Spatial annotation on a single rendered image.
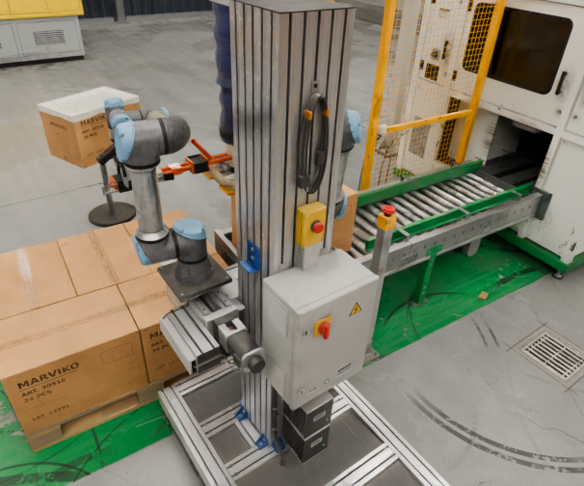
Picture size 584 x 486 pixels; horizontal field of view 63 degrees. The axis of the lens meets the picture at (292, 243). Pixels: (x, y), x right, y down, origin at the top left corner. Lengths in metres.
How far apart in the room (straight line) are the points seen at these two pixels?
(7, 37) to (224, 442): 8.06
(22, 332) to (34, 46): 7.35
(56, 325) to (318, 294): 1.48
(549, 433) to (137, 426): 2.19
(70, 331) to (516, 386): 2.47
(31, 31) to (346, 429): 8.32
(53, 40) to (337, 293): 8.47
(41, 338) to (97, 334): 0.25
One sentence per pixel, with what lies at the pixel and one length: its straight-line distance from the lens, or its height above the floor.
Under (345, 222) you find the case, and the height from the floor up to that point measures 0.78.
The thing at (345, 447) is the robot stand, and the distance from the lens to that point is 2.40.
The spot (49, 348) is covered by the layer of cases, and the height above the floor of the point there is 0.54.
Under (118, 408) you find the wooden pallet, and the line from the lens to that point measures 2.84.
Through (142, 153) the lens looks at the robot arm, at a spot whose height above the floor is 1.60.
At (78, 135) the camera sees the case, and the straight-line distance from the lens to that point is 3.79.
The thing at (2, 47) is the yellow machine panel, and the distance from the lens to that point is 9.47.
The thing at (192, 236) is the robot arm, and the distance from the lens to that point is 1.76.
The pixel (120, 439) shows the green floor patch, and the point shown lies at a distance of 2.75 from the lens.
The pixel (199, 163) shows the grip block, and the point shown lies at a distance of 2.23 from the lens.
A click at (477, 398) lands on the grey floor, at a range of 3.03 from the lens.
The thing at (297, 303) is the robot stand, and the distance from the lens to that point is 1.48.
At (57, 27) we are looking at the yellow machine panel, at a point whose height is 0.55.
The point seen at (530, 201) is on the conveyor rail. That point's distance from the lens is 3.89.
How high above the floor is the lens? 2.22
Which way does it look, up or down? 34 degrees down
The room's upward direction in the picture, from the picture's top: 3 degrees clockwise
